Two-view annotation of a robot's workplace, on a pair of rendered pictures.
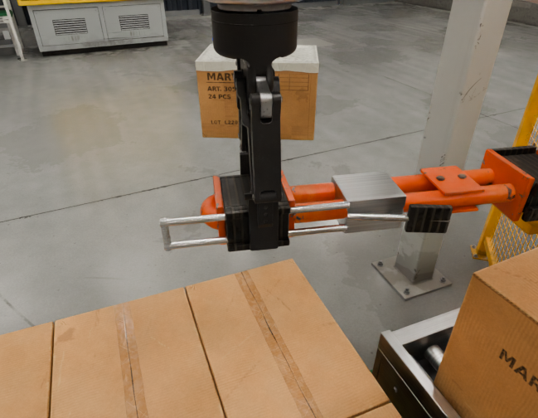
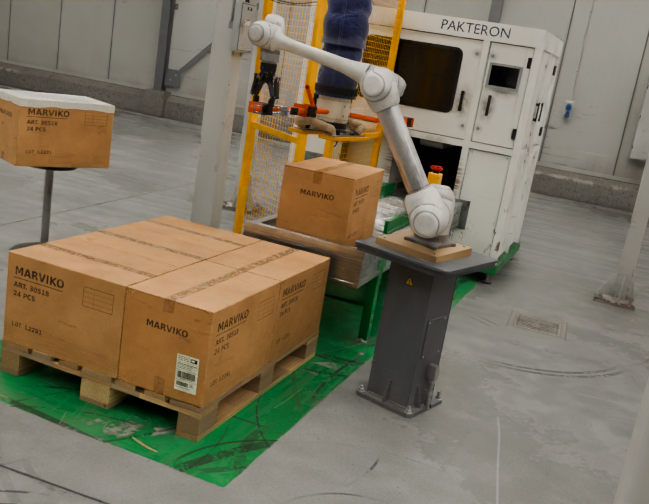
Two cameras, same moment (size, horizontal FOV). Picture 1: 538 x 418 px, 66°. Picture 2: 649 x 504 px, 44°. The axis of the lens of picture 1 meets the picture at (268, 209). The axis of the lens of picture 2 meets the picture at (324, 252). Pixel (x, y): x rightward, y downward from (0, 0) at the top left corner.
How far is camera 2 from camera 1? 3.47 m
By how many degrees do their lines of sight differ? 48
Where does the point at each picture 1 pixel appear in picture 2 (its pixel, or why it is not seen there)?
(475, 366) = (292, 205)
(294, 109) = (95, 142)
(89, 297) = not seen: outside the picture
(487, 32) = (231, 89)
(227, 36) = (269, 67)
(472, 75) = (227, 113)
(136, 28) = not seen: outside the picture
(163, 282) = not seen: hidden behind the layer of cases
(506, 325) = (300, 178)
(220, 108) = (36, 139)
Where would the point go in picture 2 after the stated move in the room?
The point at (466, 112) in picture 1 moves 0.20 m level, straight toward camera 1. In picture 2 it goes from (225, 135) to (232, 140)
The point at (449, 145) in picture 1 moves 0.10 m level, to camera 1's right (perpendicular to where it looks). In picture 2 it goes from (219, 157) to (231, 157)
